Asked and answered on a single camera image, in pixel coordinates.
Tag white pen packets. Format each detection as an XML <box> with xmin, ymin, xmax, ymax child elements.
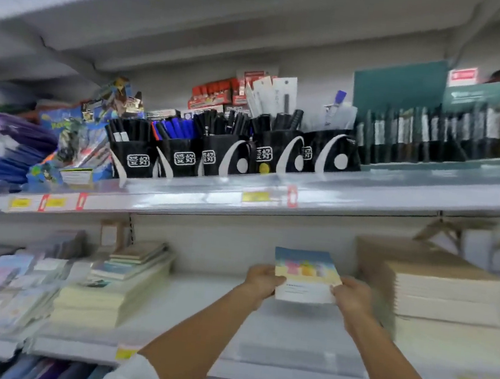
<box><xmin>242</xmin><ymin>72</ymin><xmax>300</xmax><ymax>122</ymax></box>

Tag person's left forearm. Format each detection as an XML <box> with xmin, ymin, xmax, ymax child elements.
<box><xmin>136</xmin><ymin>274</ymin><xmax>267</xmax><ymax>379</ymax></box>

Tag pastel cover notebook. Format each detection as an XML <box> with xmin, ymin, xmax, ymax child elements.
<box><xmin>270</xmin><ymin>246</ymin><xmax>346</xmax><ymax>308</ymax></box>

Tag stack of cream notebooks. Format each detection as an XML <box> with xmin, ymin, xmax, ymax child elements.
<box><xmin>50</xmin><ymin>231</ymin><xmax>178</xmax><ymax>336</ymax></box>

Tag black pen holder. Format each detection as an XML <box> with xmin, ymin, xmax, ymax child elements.
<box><xmin>301</xmin><ymin>126</ymin><xmax>366</xmax><ymax>178</ymax></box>
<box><xmin>247</xmin><ymin>127</ymin><xmax>308</xmax><ymax>179</ymax></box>
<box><xmin>198</xmin><ymin>132</ymin><xmax>253</xmax><ymax>181</ymax></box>
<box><xmin>154</xmin><ymin>135</ymin><xmax>205</xmax><ymax>182</ymax></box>
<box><xmin>102</xmin><ymin>134</ymin><xmax>161</xmax><ymax>183</ymax></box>

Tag green display board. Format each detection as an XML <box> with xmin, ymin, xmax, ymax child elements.
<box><xmin>350</xmin><ymin>51</ymin><xmax>450</xmax><ymax>128</ymax></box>

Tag metal shelf bracket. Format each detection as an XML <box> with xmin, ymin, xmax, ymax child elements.
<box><xmin>413</xmin><ymin>211</ymin><xmax>498</xmax><ymax>250</ymax></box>

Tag white sleeve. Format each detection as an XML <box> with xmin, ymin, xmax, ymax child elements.
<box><xmin>96</xmin><ymin>349</ymin><xmax>171</xmax><ymax>379</ymax></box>

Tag pile of pastel notebooks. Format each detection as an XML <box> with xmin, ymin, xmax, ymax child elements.
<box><xmin>0</xmin><ymin>221</ymin><xmax>89</xmax><ymax>349</ymax></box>

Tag clear packets with blue pen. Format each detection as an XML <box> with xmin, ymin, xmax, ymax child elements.
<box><xmin>303</xmin><ymin>86</ymin><xmax>360</xmax><ymax>137</ymax></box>

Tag stack of beige notebooks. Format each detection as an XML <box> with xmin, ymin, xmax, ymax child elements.
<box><xmin>344</xmin><ymin>233</ymin><xmax>500</xmax><ymax>371</ymax></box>

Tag bunch of black pens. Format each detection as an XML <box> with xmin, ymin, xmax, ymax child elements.
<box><xmin>192</xmin><ymin>107</ymin><xmax>252</xmax><ymax>142</ymax></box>
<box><xmin>104</xmin><ymin>115</ymin><xmax>154</xmax><ymax>146</ymax></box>

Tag person's left hand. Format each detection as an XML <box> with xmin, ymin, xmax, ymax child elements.
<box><xmin>242</xmin><ymin>262</ymin><xmax>289</xmax><ymax>305</ymax></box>

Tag green header card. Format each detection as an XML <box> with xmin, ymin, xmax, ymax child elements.
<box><xmin>441</xmin><ymin>72</ymin><xmax>500</xmax><ymax>119</ymax></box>

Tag red and white label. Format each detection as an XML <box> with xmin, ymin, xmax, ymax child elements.
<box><xmin>447</xmin><ymin>65</ymin><xmax>480</xmax><ymax>90</ymax></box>

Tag row of colourful folders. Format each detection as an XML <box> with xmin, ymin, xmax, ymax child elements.
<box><xmin>0</xmin><ymin>350</ymin><xmax>113</xmax><ymax>379</ymax></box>

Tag bunch of black markers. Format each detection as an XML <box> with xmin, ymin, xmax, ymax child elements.
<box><xmin>251</xmin><ymin>105</ymin><xmax>305</xmax><ymax>136</ymax></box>

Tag person's right hand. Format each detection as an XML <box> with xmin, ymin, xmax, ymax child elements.
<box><xmin>326</xmin><ymin>274</ymin><xmax>378</xmax><ymax>326</ymax></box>

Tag stack of purple folders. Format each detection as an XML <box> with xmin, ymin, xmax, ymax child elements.
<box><xmin>0</xmin><ymin>113</ymin><xmax>61</xmax><ymax>203</ymax></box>

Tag colourful toy packets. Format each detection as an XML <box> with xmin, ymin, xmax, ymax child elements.
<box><xmin>26</xmin><ymin>69</ymin><xmax>149</xmax><ymax>196</ymax></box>

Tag red boxes of pens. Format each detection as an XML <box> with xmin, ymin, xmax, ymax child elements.
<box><xmin>187</xmin><ymin>73</ymin><xmax>245</xmax><ymax>116</ymax></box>

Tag person's right forearm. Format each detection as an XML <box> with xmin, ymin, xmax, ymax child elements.
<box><xmin>337</xmin><ymin>312</ymin><xmax>475</xmax><ymax>379</ymax></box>

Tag row of dark marker pens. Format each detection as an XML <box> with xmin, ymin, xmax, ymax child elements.
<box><xmin>352</xmin><ymin>84</ymin><xmax>500</xmax><ymax>179</ymax></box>

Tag bunch of blue pens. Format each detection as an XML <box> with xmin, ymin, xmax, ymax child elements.
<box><xmin>150</xmin><ymin>115</ymin><xmax>198</xmax><ymax>144</ymax></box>

